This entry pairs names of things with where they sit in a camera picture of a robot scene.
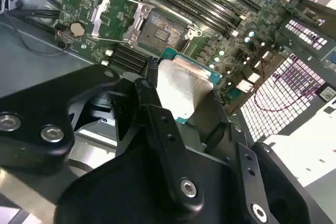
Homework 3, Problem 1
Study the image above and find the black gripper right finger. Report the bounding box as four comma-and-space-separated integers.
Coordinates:
183, 90, 268, 222

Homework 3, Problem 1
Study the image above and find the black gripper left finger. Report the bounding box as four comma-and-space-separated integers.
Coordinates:
0, 64, 206, 214

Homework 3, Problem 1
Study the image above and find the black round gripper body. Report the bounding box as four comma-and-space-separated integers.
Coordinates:
56, 140, 324, 224

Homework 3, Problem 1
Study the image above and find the silver CPU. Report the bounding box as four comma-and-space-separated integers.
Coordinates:
154, 47, 224, 125

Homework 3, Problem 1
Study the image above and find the metal CPU socket cover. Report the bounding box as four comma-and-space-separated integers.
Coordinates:
90, 0, 150, 44

